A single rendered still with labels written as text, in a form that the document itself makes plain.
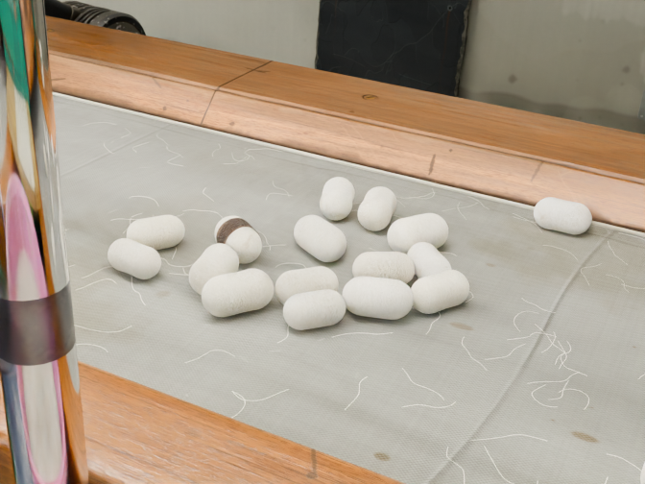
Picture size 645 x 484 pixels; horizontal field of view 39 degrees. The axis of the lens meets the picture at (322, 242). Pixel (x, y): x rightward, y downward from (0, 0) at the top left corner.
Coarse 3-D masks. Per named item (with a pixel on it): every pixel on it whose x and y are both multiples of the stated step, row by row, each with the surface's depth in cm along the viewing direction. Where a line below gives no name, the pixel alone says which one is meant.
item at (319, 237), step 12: (312, 216) 51; (300, 228) 51; (312, 228) 50; (324, 228) 50; (336, 228) 50; (300, 240) 51; (312, 240) 50; (324, 240) 49; (336, 240) 49; (312, 252) 50; (324, 252) 49; (336, 252) 50
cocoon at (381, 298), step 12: (360, 276) 46; (348, 288) 45; (360, 288) 45; (372, 288) 45; (384, 288) 45; (396, 288) 45; (408, 288) 45; (348, 300) 45; (360, 300) 45; (372, 300) 45; (384, 300) 44; (396, 300) 44; (408, 300) 45; (360, 312) 45; (372, 312) 45; (384, 312) 45; (396, 312) 45; (408, 312) 45
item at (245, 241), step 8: (232, 216) 51; (216, 232) 50; (232, 232) 49; (240, 232) 49; (248, 232) 49; (256, 232) 50; (232, 240) 49; (240, 240) 49; (248, 240) 49; (256, 240) 49; (232, 248) 49; (240, 248) 49; (248, 248) 49; (256, 248) 49; (240, 256) 49; (248, 256) 49; (256, 256) 49
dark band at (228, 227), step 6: (228, 222) 50; (234, 222) 50; (240, 222) 50; (246, 222) 50; (222, 228) 50; (228, 228) 50; (234, 228) 49; (252, 228) 50; (222, 234) 50; (228, 234) 49; (258, 234) 50; (216, 240) 50; (222, 240) 50
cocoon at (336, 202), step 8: (328, 184) 56; (336, 184) 55; (344, 184) 55; (328, 192) 54; (336, 192) 54; (344, 192) 54; (352, 192) 56; (320, 200) 55; (328, 200) 54; (336, 200) 54; (344, 200) 54; (352, 200) 55; (328, 208) 54; (336, 208) 54; (344, 208) 54; (328, 216) 55; (336, 216) 54; (344, 216) 55
